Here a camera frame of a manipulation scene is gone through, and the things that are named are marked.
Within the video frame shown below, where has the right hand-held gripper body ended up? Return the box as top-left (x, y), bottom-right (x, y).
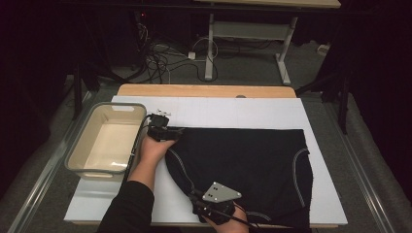
top-left (190, 181), bottom-right (243, 226)

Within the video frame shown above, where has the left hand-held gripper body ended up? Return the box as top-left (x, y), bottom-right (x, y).
top-left (147, 109), bottom-right (179, 143)

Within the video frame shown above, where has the dark knit vest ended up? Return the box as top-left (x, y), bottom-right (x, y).
top-left (164, 126), bottom-right (315, 233)

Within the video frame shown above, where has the beige plastic basin grey rim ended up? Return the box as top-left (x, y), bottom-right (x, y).
top-left (63, 101), bottom-right (149, 183)

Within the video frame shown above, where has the person's left hand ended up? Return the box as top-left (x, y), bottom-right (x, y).
top-left (139, 134), bottom-right (178, 170)

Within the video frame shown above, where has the person's right hand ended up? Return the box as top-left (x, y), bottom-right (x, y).
top-left (203, 207), bottom-right (250, 233)

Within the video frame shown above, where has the white board sheet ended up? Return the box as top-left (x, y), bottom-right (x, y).
top-left (63, 95), bottom-right (349, 226)

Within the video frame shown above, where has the black stand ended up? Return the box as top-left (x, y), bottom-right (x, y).
top-left (71, 59), bottom-right (102, 121)
top-left (294, 69), bottom-right (353, 136)

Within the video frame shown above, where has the black device with red light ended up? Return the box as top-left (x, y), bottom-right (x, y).
top-left (134, 10), bottom-right (149, 27)

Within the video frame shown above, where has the white-framed desk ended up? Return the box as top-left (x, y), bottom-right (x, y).
top-left (193, 0), bottom-right (342, 86)

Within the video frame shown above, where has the small pale box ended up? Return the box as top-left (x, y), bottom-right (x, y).
top-left (316, 43), bottom-right (332, 56)

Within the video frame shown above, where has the right hand-held gripper black cable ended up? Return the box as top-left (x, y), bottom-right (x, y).
top-left (209, 201), bottom-right (261, 229)

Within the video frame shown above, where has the hand-held gripper black cable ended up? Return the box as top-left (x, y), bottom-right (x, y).
top-left (120, 113), bottom-right (154, 195)
top-left (209, 201), bottom-right (261, 229)

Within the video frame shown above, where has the left hand-held gripper black cable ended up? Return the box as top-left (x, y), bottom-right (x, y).
top-left (120, 113), bottom-right (154, 195)

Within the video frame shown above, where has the tangle of floor cables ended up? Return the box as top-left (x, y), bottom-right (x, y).
top-left (134, 22), bottom-right (222, 84)

